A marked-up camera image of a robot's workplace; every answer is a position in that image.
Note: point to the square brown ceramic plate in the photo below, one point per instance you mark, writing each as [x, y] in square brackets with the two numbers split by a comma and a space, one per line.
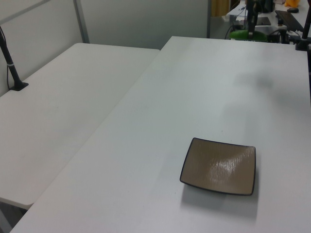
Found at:
[219, 167]

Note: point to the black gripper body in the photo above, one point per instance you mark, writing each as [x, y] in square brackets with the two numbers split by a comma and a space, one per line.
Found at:
[254, 15]

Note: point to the orange object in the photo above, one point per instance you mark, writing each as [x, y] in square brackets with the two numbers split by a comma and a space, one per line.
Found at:
[292, 2]

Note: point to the black electronics box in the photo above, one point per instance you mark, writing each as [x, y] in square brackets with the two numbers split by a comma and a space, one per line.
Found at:
[281, 37]

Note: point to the black clamped camera stand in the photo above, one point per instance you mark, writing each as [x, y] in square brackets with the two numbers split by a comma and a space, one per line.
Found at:
[305, 29]

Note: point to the dark monitor foot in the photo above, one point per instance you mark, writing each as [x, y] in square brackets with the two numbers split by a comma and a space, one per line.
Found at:
[266, 6]

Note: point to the black computer mouse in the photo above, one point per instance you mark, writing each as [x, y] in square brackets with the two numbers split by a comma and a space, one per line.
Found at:
[292, 10]

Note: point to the green cucumber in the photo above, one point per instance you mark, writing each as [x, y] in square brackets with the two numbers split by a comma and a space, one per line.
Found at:
[239, 35]

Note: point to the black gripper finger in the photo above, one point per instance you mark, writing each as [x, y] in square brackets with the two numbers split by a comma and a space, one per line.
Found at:
[253, 28]
[249, 31]

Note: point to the black keyboard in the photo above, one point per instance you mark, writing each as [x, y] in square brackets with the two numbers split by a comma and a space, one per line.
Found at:
[290, 19]

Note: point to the grey partition frame post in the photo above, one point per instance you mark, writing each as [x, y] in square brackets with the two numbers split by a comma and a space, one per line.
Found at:
[209, 19]
[81, 21]

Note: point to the yellow curtain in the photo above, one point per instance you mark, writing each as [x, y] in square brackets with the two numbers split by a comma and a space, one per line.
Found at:
[218, 8]

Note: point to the black stand with flat base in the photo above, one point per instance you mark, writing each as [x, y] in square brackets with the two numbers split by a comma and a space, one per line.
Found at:
[12, 70]

